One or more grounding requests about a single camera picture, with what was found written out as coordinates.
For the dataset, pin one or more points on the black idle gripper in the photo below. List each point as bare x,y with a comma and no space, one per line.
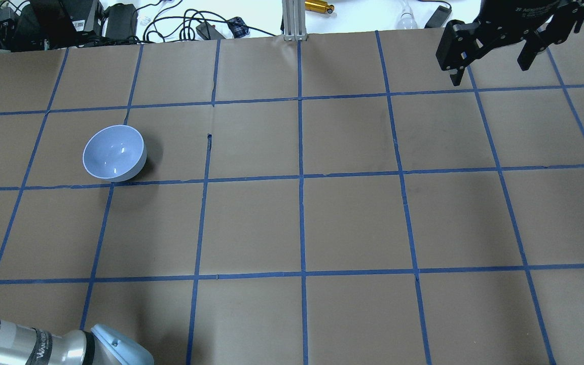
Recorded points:
512,15

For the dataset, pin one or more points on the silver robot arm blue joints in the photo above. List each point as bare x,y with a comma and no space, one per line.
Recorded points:
101,345

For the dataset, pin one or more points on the blue ceramic bowl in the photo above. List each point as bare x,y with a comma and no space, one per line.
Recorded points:
116,153

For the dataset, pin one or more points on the black equipment stack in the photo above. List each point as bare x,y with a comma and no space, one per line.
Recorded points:
45,25

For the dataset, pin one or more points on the small black adapter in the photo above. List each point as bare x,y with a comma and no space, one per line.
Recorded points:
439,17

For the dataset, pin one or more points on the white light bulb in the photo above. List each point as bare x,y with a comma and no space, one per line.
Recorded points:
406,19

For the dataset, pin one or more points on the gold cylindrical tool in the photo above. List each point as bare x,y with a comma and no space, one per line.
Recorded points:
320,7

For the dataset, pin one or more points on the brown paper table mat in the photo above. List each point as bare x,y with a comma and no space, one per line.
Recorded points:
332,202

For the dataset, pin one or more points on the black power adapter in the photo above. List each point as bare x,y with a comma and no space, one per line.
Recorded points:
121,21

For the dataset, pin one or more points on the aluminium frame post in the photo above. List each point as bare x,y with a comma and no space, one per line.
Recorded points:
293,18

